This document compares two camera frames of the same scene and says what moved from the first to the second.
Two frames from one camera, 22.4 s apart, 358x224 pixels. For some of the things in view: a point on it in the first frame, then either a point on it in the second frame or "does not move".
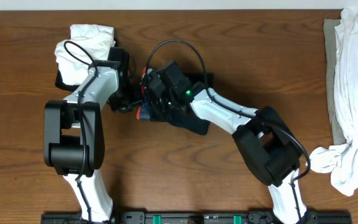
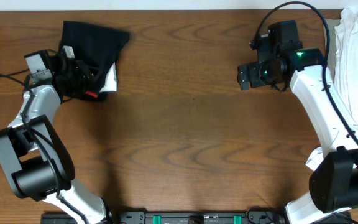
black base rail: x=194 y=217 does not move
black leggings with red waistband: x=190 y=120 → x=97 y=45
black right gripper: x=155 y=101 → x=253 y=68
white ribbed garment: x=353 y=163 does not move
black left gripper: x=124 y=101 → x=81 y=78
